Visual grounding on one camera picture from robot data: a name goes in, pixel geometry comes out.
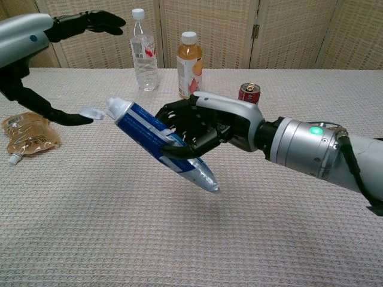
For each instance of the red drink can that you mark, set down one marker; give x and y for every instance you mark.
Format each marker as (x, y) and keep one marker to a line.
(249, 95)

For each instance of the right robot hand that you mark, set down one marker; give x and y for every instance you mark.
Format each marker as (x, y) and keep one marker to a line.
(221, 119)

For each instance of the yellow juice bottle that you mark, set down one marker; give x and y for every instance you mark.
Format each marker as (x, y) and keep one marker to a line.
(188, 65)

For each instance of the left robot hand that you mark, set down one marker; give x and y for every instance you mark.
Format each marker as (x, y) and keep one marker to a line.
(21, 39)

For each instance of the blue white toothpaste tube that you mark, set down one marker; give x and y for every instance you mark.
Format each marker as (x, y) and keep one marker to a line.
(149, 128)

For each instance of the textured beige tablecloth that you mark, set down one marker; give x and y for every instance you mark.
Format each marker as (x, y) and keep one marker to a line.
(149, 227)

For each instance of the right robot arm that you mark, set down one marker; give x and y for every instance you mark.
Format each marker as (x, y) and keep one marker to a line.
(317, 149)

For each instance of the clear water bottle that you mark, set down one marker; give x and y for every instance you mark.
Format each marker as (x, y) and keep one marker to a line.
(145, 59)

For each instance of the woven folding screen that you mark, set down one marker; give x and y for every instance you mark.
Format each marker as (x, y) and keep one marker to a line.
(227, 30)

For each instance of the brown spout pouch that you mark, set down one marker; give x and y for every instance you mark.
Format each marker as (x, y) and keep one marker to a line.
(28, 136)

